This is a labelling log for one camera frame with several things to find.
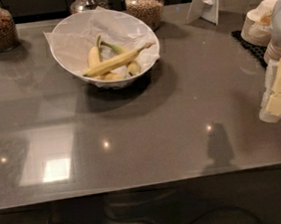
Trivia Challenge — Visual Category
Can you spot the black rubber mat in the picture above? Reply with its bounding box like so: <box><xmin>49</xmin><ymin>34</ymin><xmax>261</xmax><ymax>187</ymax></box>
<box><xmin>231</xmin><ymin>31</ymin><xmax>268</xmax><ymax>69</ymax></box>

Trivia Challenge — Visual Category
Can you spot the yellow banana at bowl bottom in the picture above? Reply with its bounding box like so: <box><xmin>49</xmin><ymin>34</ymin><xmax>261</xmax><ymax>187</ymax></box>
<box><xmin>96</xmin><ymin>72</ymin><xmax>124</xmax><ymax>81</ymax></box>

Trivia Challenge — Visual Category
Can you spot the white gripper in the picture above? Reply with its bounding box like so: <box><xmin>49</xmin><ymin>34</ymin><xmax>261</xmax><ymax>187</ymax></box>
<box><xmin>259</xmin><ymin>59</ymin><xmax>281</xmax><ymax>123</ymax></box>

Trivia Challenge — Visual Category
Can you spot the green-stemmed banana at back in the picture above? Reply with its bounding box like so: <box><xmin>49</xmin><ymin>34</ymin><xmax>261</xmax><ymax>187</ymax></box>
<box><xmin>101</xmin><ymin>41</ymin><xmax>141</xmax><ymax>76</ymax></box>

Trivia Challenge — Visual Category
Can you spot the white ceramic bowl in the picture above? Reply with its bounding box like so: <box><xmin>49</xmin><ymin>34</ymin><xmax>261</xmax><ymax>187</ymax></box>
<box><xmin>45</xmin><ymin>2</ymin><xmax>163</xmax><ymax>96</ymax></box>

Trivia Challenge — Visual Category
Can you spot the empty glass jar middle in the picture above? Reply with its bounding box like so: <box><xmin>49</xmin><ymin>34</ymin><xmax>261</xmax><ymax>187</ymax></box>
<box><xmin>70</xmin><ymin>0</ymin><xmax>110</xmax><ymax>14</ymax></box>

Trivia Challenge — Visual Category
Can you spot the long yellow banana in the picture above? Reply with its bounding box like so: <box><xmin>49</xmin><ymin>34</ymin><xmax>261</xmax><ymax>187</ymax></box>
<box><xmin>83</xmin><ymin>42</ymin><xmax>152</xmax><ymax>78</ymax></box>

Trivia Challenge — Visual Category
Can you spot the upright yellow banana left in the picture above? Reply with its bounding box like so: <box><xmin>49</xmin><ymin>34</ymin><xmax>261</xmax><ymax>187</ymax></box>
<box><xmin>88</xmin><ymin>36</ymin><xmax>101</xmax><ymax>67</ymax></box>

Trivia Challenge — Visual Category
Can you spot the white paper bowl liner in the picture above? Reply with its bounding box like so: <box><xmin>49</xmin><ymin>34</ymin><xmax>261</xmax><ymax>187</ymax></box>
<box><xmin>41</xmin><ymin>0</ymin><xmax>164</xmax><ymax>96</ymax></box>

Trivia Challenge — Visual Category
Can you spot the glass jar of grains right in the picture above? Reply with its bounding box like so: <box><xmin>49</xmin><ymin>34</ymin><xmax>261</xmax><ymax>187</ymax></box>
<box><xmin>124</xmin><ymin>0</ymin><xmax>164</xmax><ymax>31</ymax></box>

